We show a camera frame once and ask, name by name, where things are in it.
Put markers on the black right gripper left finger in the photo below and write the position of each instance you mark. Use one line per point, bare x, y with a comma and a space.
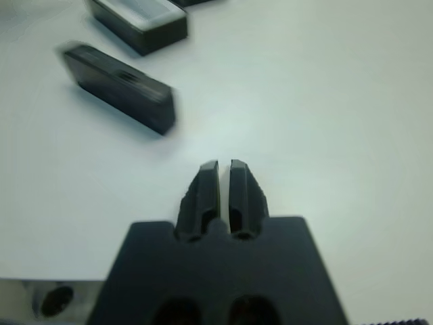
199, 203

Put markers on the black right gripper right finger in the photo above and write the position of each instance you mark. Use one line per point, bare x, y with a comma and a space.
248, 203

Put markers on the black phone-like camera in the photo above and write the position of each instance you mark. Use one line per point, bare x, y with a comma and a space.
118, 88

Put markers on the black box lid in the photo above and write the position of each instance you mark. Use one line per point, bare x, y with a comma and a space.
196, 2

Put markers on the black box base white insert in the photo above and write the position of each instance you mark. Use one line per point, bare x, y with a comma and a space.
149, 30

